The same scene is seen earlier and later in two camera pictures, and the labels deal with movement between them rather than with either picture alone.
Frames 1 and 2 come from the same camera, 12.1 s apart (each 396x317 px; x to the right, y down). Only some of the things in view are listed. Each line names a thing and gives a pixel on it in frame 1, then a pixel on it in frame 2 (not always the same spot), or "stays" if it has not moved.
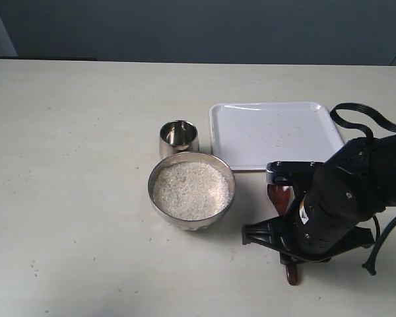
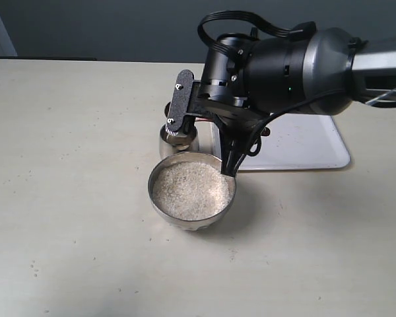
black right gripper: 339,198 -> 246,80
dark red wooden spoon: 281,195 -> 265,132
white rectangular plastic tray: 247,135 stays
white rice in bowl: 191,190 stays
